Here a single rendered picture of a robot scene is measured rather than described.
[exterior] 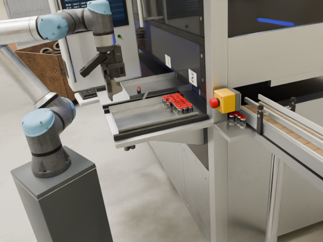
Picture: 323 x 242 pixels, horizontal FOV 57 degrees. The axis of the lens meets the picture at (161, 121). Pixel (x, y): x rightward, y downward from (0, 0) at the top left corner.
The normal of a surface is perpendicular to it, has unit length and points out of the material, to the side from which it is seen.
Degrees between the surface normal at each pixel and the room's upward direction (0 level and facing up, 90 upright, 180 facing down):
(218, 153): 90
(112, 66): 90
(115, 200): 0
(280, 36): 90
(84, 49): 90
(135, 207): 0
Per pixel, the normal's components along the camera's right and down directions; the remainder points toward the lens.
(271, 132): -0.95, 0.22
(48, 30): -0.15, 0.44
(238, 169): 0.30, 0.39
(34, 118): -0.11, -0.83
